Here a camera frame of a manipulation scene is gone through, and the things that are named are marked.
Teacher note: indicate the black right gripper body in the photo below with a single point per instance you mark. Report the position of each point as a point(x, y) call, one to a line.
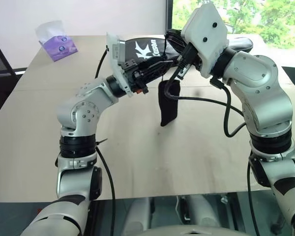
point(188, 55)

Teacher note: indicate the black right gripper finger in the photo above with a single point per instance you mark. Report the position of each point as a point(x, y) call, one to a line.
point(177, 47)
point(175, 35)

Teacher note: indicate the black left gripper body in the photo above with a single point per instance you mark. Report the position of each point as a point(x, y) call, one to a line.
point(135, 73)

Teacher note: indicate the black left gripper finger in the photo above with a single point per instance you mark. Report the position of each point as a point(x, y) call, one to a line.
point(159, 64)
point(157, 75)

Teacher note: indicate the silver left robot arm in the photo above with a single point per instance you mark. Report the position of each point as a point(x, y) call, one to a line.
point(88, 113)

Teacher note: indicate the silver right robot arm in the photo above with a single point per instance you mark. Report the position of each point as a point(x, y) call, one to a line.
point(260, 98)

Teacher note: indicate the small black fabric piece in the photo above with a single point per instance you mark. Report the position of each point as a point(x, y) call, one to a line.
point(169, 110)

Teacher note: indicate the window with green trees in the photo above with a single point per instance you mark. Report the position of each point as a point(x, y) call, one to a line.
point(248, 17)

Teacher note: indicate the purple tissue pack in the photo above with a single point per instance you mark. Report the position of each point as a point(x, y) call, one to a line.
point(61, 49)

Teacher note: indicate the black mesh chair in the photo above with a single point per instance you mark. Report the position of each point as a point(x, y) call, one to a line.
point(0, 59)

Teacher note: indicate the pale rounded robot body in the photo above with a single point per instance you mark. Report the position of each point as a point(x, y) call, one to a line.
point(186, 232)

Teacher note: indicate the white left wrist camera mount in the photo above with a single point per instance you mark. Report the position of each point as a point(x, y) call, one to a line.
point(113, 52)

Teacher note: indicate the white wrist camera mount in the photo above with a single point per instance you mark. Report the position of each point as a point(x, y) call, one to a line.
point(206, 27)
point(113, 52)

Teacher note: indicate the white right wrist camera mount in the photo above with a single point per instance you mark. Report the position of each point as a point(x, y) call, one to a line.
point(206, 27)

